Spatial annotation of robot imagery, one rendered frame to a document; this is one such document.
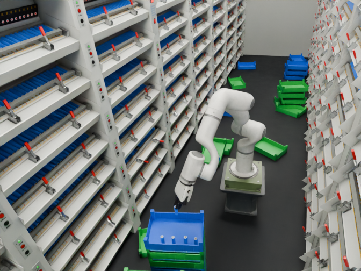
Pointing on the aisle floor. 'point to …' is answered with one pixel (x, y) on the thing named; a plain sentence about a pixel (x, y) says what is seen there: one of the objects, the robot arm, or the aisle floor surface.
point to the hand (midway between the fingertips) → (177, 204)
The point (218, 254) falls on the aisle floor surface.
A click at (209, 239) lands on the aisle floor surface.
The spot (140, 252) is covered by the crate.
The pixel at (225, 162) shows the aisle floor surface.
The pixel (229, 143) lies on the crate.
